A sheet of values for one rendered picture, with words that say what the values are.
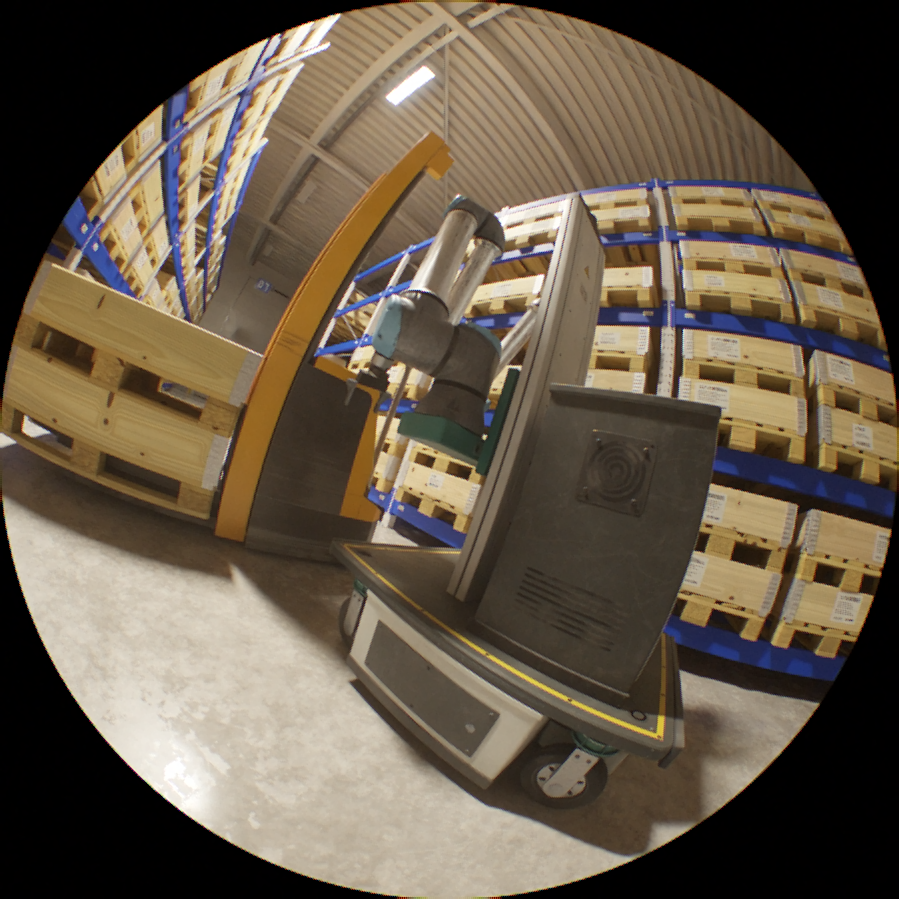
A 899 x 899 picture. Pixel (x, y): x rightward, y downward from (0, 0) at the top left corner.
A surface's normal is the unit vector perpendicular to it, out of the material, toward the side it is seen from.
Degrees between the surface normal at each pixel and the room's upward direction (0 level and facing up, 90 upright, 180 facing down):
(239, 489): 90
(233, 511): 90
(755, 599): 90
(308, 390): 90
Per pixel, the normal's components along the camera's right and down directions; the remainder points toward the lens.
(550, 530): -0.62, -0.29
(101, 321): 0.65, 0.16
